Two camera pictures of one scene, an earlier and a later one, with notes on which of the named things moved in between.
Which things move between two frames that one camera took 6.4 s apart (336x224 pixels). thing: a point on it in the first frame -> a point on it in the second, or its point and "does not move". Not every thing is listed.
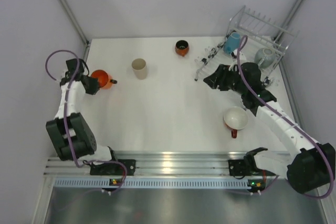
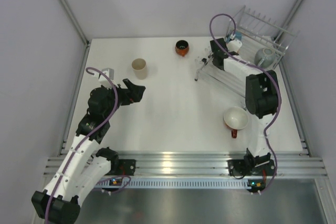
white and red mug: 235,118 does not move
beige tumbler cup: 139,65 does not move
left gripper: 92,84 -> 127,94
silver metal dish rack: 251,38 does not move
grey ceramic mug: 265,57 does not move
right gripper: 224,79 -> 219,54
